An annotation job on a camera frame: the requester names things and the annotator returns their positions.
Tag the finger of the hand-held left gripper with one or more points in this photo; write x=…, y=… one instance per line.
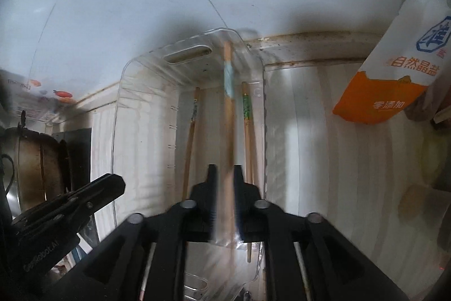
x=98, y=190

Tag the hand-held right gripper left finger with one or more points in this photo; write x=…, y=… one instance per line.
x=211, y=177

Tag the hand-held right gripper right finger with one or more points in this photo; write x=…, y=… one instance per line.
x=237, y=177

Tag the bamboo chopstick with blue band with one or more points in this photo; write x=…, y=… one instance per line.
x=228, y=110

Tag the clear plastic container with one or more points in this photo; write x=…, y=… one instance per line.
x=148, y=131

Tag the bamboo chopstick with green print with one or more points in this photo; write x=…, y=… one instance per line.
x=190, y=146
x=247, y=131

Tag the stainless steel pot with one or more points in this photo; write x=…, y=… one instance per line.
x=31, y=167

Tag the white chopstick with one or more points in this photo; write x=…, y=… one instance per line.
x=148, y=265
x=303, y=269

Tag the white printed package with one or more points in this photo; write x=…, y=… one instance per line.
x=35, y=93

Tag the orange and white salt bag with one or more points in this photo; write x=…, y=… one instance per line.
x=387, y=75

